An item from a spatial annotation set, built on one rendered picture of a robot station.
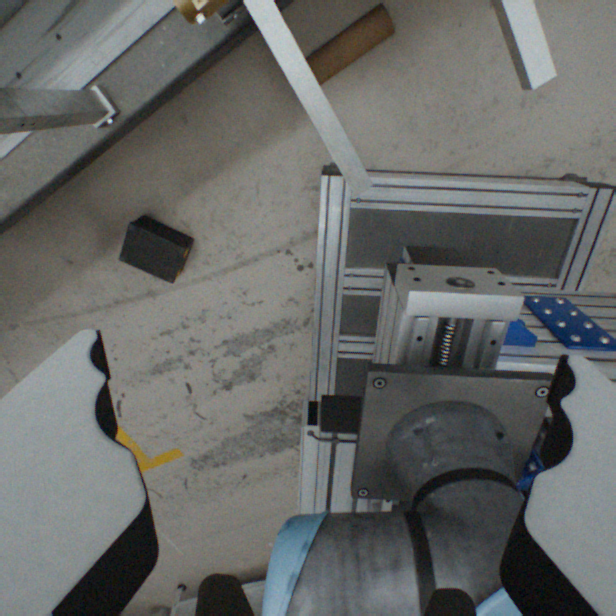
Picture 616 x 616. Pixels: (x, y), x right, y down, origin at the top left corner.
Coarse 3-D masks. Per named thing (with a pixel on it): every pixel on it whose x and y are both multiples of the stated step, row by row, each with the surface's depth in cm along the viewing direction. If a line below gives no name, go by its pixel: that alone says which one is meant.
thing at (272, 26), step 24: (264, 0) 48; (264, 24) 49; (288, 48) 50; (288, 72) 51; (312, 96) 52; (312, 120) 54; (336, 120) 54; (336, 144) 55; (360, 168) 56; (360, 192) 58
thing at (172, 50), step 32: (288, 0) 62; (160, 32) 61; (192, 32) 61; (224, 32) 61; (128, 64) 63; (160, 64) 63; (192, 64) 63; (128, 96) 66; (160, 96) 66; (64, 128) 68; (96, 128) 68; (128, 128) 71; (0, 160) 71; (32, 160) 71; (64, 160) 71; (0, 192) 74; (32, 192) 73; (0, 224) 77
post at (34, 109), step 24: (0, 96) 44; (24, 96) 48; (48, 96) 52; (72, 96) 57; (96, 96) 63; (0, 120) 43; (24, 120) 47; (48, 120) 51; (72, 120) 57; (96, 120) 64
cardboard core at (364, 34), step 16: (368, 16) 111; (384, 16) 110; (352, 32) 112; (368, 32) 112; (384, 32) 113; (320, 48) 116; (336, 48) 114; (352, 48) 114; (368, 48) 115; (320, 64) 116; (336, 64) 116; (320, 80) 119
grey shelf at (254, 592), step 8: (248, 584) 231; (256, 584) 229; (264, 584) 227; (248, 592) 231; (256, 592) 231; (176, 600) 245; (192, 600) 240; (248, 600) 235; (256, 600) 234; (176, 608) 241; (184, 608) 241; (192, 608) 241; (256, 608) 238
